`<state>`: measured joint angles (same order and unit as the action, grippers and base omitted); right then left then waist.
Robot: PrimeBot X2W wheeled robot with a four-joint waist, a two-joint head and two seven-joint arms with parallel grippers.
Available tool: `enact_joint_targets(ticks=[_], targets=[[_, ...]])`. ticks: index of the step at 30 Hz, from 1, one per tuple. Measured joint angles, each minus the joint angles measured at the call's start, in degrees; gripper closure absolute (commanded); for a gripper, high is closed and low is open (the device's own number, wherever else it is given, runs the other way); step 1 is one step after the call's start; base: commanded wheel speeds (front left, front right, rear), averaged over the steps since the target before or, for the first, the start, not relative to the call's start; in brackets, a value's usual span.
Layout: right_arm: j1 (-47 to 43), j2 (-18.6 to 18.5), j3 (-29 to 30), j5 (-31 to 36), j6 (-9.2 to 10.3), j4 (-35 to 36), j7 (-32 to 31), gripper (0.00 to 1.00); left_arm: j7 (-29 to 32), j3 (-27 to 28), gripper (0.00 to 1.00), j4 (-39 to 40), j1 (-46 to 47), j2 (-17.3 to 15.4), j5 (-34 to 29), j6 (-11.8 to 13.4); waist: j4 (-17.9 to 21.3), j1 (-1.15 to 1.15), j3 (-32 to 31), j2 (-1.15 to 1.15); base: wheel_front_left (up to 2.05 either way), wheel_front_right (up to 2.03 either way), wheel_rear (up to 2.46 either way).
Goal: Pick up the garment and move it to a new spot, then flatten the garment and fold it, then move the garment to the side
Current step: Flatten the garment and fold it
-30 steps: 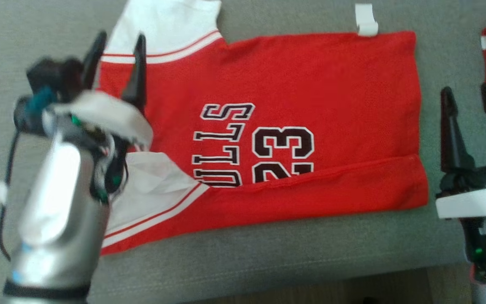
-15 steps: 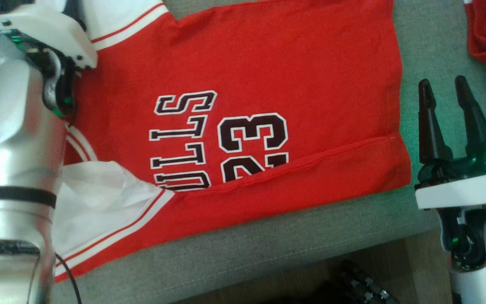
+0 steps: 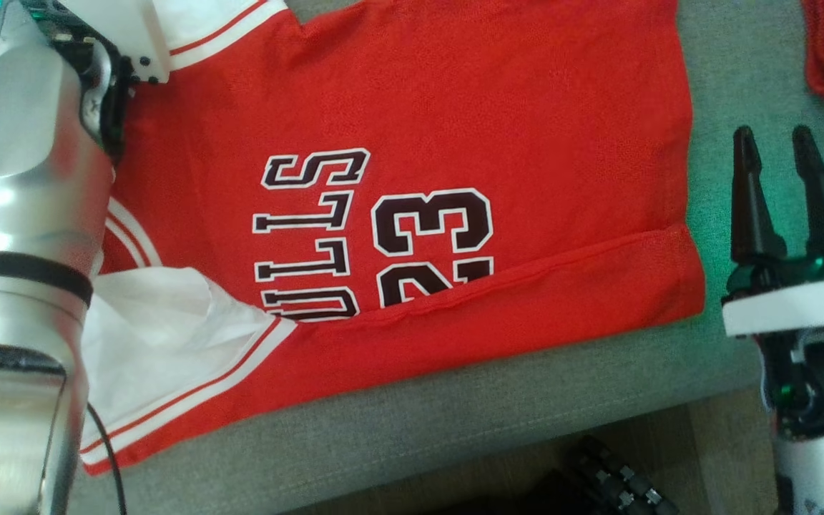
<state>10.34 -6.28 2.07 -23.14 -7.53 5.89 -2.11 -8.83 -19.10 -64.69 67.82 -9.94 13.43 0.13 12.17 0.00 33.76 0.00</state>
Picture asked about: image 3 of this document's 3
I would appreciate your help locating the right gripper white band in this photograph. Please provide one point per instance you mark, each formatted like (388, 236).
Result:
(791, 304)

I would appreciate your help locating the red basketball jersey with lettering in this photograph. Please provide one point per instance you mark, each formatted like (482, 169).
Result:
(455, 107)

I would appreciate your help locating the grey sofa seat cushion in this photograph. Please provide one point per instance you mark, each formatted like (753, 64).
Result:
(727, 71)

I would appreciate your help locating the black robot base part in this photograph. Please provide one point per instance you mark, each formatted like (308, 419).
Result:
(612, 479)

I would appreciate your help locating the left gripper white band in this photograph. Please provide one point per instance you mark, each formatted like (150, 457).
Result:
(119, 28)

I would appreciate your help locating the left robot arm silver white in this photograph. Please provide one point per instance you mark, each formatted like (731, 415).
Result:
(18, 214)

